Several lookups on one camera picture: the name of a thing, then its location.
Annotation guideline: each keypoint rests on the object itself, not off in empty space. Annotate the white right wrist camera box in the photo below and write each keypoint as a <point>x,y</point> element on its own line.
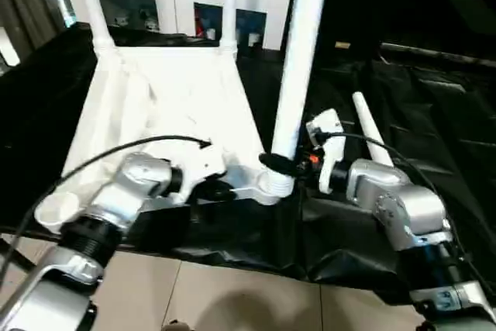
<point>325,145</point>

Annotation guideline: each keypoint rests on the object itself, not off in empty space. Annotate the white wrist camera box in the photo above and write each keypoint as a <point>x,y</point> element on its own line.
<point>200,164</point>
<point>325,145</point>

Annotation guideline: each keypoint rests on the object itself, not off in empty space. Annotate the small yellow label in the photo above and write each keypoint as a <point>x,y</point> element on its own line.
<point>342,44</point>

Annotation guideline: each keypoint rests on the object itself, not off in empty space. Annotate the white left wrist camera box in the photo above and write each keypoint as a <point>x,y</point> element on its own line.
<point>200,164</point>

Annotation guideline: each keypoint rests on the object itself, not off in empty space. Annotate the black table mat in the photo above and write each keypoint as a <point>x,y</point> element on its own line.
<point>434,145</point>

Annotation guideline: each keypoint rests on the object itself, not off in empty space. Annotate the silver metal rod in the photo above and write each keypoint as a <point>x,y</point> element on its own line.
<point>442,53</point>

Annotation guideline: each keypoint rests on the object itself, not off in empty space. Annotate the white plastic table leg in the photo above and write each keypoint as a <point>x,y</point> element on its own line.
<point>298,60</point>
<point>229,5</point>
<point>94,5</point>
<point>372,129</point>

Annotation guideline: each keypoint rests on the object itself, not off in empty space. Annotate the white plastic table top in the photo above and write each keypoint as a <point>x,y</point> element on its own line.
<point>170,106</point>

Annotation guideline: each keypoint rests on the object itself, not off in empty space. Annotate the grey curtain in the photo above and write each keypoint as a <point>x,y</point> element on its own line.
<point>31,1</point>

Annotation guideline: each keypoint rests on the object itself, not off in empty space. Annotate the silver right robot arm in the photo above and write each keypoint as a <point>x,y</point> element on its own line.
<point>403,215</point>

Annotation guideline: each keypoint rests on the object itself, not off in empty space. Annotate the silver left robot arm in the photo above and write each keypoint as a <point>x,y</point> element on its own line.
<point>108,215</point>

